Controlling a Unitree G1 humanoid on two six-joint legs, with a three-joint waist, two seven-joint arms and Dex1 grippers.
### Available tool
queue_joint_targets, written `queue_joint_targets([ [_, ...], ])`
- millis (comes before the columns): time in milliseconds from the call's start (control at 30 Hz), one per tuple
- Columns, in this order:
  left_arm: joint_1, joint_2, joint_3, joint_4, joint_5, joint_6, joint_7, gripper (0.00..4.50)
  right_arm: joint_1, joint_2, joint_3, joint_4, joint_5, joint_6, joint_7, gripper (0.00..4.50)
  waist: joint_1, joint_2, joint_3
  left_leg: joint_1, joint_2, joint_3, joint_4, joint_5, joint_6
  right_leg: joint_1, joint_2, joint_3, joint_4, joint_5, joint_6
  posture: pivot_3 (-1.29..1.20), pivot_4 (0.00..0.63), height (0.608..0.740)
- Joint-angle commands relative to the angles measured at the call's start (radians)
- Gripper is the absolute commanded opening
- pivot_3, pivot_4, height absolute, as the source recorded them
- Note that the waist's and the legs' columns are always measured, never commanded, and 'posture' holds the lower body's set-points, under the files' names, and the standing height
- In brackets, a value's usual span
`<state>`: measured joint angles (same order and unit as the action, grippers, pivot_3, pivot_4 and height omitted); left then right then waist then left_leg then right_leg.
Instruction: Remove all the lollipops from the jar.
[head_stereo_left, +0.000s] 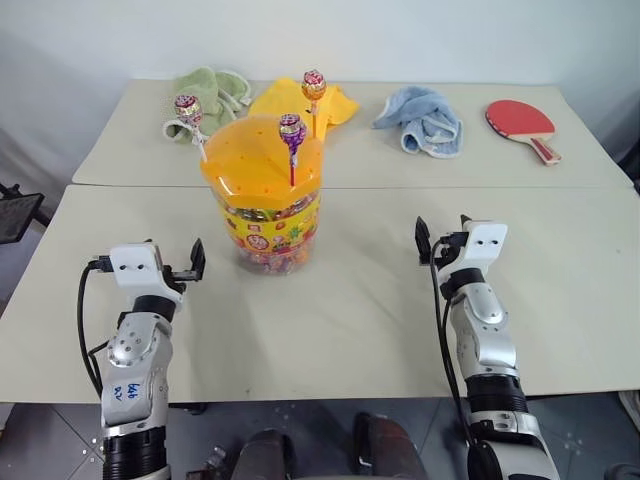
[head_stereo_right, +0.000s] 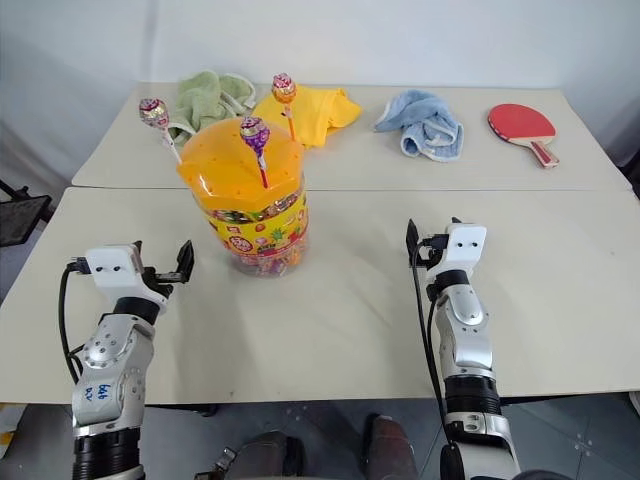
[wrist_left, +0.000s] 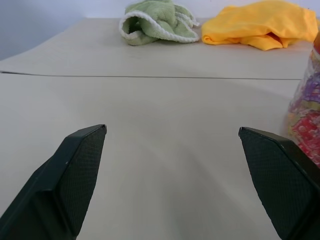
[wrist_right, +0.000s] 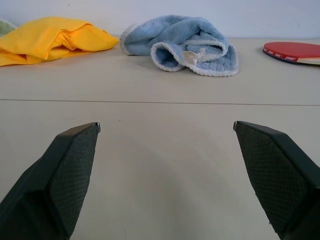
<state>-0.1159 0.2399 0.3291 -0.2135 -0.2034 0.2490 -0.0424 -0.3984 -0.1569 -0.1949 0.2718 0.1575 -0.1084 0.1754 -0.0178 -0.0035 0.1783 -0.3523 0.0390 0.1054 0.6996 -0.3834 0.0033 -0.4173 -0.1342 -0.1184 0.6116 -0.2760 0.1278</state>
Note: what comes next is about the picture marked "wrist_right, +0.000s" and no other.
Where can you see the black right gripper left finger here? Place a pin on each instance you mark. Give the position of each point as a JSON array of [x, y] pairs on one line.
[[50, 185]]

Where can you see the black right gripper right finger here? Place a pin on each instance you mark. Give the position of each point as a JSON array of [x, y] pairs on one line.
[[277, 180]]

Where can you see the red table tennis paddle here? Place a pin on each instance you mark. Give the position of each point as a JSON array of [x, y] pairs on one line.
[[292, 51]]

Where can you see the yellow cloth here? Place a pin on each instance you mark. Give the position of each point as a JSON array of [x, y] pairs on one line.
[[37, 41]]

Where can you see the light green cloth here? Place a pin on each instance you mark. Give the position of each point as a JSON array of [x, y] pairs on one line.
[[5, 27]]

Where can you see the blue towel with white trim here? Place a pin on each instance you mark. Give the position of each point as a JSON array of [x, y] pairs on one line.
[[180, 42]]

